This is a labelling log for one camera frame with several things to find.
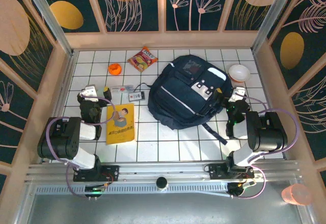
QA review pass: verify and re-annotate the small card device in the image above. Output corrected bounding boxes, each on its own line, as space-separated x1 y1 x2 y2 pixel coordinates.
110 83 135 94

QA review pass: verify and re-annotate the black and white supply pack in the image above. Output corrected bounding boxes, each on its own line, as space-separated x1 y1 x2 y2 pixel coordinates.
128 91 146 102

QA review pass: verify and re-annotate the yellow cartoon book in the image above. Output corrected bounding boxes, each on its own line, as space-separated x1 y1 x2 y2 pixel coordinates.
105 103 135 145

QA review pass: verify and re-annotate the navy blue backpack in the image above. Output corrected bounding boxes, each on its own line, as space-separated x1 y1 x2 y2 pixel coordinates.
134 54 234 146

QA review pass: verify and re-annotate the crumpled orange cup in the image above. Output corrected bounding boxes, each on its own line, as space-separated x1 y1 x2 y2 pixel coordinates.
107 63 122 76

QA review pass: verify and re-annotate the white and orange bowl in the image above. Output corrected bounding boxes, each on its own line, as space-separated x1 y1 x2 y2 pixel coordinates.
228 64 251 83

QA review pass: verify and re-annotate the orange snack bag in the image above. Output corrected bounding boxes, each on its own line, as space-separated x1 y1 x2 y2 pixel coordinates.
127 46 158 72

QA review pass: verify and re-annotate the black controller board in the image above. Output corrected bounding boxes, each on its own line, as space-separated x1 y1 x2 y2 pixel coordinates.
227 182 256 199
85 186 105 199

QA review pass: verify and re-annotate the perforated metal strip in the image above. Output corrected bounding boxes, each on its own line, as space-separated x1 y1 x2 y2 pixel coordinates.
35 184 230 197

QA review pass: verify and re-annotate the black round knob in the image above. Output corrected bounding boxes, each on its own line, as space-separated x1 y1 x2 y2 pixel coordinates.
155 176 169 191

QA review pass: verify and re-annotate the translucent orange cup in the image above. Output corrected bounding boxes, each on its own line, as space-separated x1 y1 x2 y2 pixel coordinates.
281 183 313 206

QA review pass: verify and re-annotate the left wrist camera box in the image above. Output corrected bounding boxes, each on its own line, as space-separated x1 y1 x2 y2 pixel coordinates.
80 85 99 100

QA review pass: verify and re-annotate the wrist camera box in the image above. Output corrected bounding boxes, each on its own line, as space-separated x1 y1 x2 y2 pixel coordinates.
228 86 248 103
80 85 99 100

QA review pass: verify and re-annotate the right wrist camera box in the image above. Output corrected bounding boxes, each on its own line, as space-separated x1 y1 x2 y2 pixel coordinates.
228 86 248 103

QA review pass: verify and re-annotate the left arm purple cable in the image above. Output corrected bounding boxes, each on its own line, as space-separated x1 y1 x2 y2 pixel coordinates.
45 97 115 199

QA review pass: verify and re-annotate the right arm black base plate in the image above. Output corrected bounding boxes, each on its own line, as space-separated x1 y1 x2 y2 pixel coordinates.
208 162 255 180

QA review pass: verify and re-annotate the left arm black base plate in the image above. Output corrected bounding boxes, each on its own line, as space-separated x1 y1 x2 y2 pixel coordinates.
73 164 120 183

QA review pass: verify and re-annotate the aluminium mounting rail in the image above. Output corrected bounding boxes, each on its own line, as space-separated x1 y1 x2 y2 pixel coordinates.
25 159 301 184

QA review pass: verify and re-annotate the aluminium corner post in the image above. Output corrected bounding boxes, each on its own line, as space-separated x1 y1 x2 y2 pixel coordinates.
21 0 75 57
251 0 298 54

